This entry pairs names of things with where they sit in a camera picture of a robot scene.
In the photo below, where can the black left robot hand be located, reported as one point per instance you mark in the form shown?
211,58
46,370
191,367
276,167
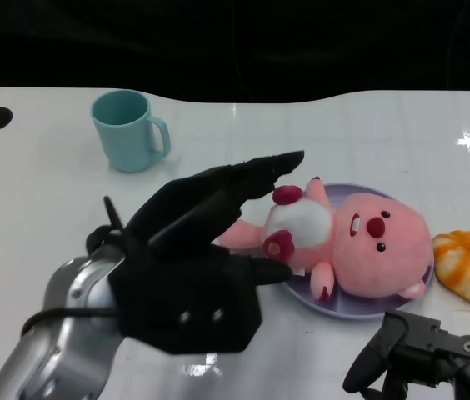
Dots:
185,291

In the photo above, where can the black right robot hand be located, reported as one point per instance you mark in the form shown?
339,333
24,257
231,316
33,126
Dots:
426,358

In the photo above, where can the pink plush pig doll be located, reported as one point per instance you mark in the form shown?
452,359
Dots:
368,250

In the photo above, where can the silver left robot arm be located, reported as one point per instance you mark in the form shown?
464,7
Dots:
64,354

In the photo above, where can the lavender plastic plate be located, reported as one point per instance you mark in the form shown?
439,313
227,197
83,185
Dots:
343,308

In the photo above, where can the orange and white bread toy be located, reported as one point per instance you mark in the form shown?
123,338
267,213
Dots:
468,266

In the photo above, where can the teal plastic mug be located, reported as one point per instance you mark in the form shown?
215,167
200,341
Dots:
124,141

